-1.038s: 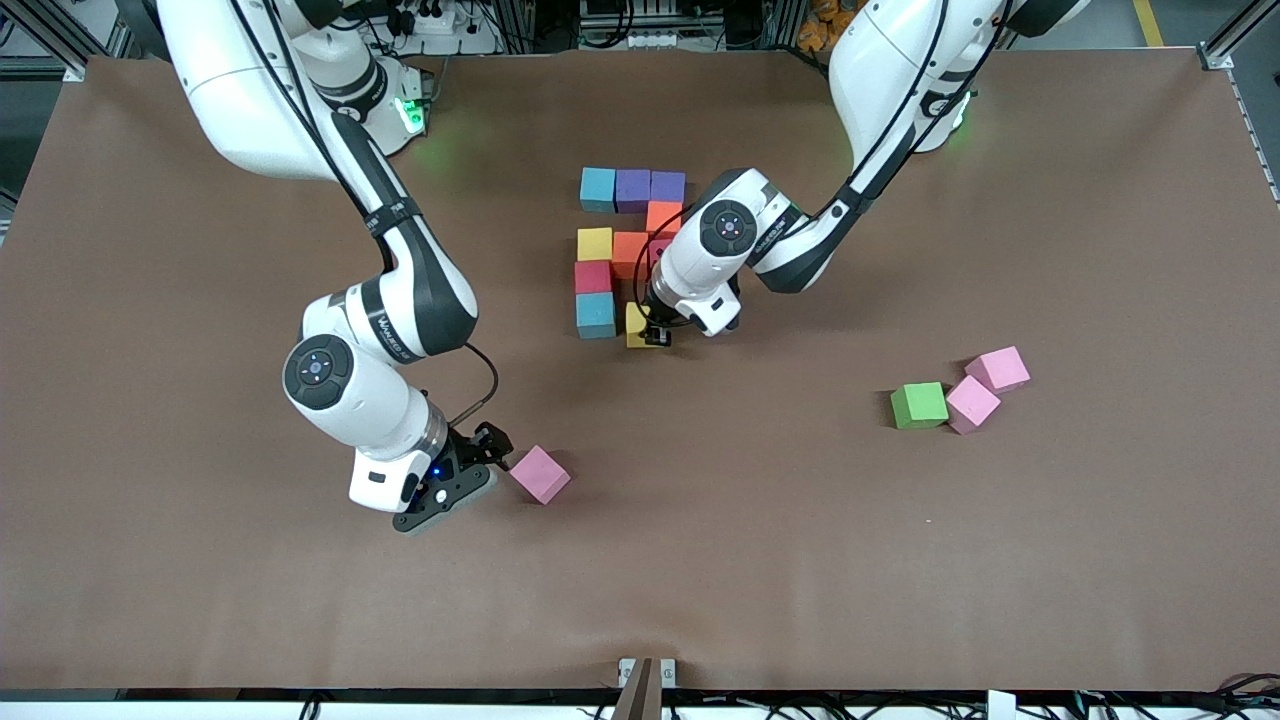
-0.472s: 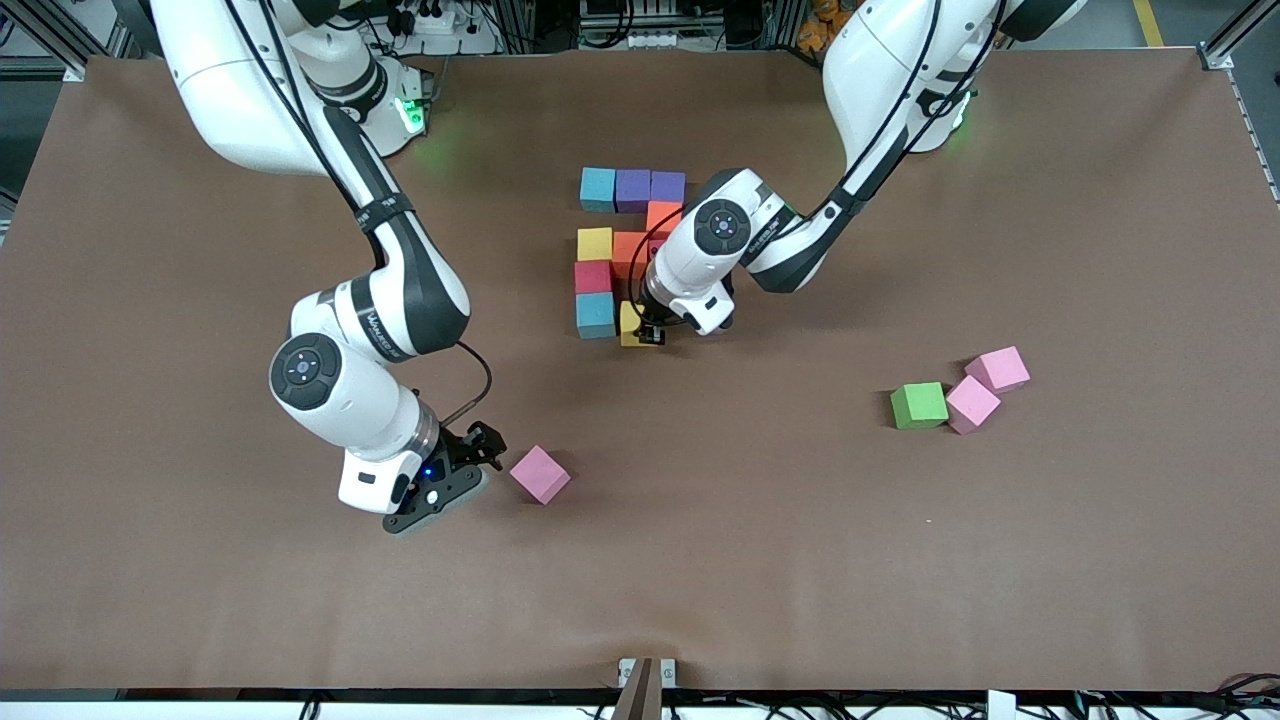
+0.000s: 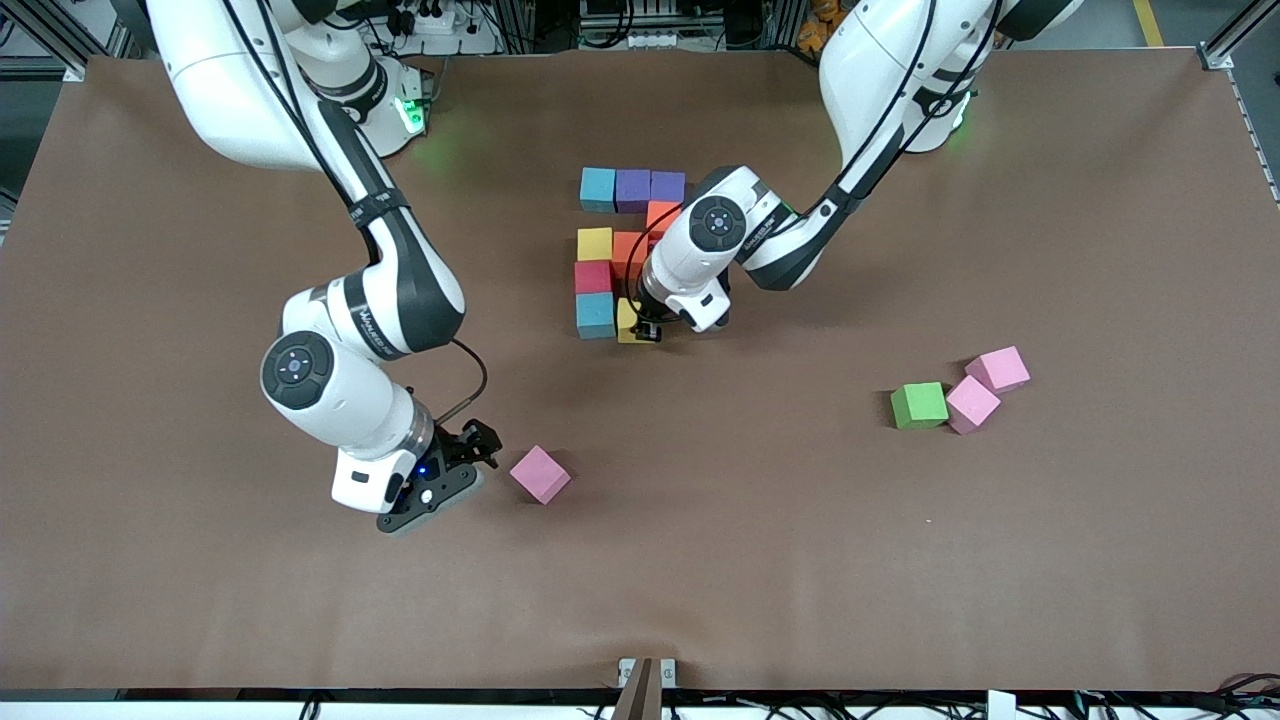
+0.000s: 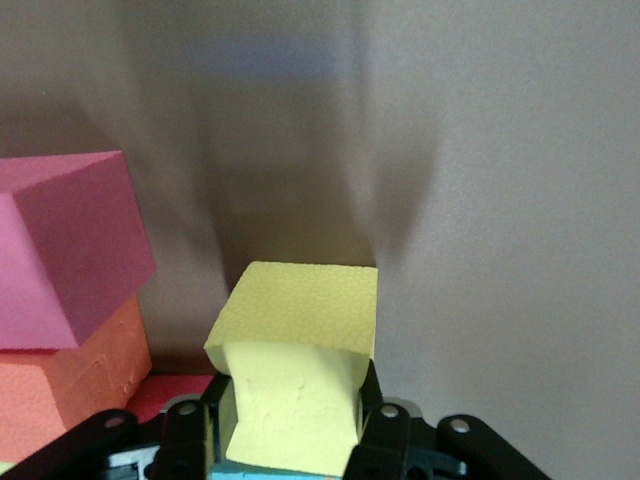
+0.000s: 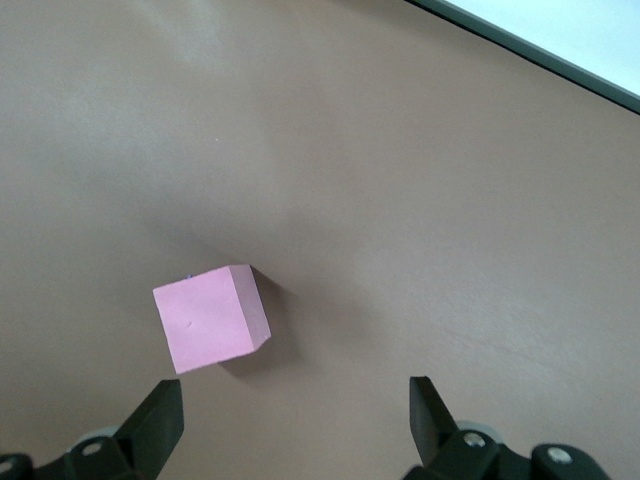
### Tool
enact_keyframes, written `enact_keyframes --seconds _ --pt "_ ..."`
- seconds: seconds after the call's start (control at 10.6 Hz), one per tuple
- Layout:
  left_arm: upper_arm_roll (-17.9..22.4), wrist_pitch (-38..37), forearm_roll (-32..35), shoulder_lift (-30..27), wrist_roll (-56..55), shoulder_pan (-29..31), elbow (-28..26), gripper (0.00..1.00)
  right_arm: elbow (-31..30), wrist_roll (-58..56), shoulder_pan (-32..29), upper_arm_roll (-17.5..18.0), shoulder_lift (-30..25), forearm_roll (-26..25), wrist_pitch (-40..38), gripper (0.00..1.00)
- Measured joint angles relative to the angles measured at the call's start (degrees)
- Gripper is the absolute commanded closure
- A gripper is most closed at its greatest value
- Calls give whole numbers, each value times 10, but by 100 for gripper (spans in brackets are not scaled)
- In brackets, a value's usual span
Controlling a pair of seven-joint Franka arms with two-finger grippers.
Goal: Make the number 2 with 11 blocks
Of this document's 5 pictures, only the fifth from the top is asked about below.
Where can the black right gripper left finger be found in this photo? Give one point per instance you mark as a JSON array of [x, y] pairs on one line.
[[145, 435]]

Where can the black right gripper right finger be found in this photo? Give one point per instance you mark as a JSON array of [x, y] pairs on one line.
[[465, 455]]

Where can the pink foam cube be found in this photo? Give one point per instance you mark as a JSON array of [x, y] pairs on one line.
[[205, 320]]

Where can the brown table cover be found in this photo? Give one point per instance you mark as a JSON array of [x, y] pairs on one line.
[[350, 200]]

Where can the black table edge strip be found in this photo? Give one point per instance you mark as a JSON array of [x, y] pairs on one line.
[[525, 50]]

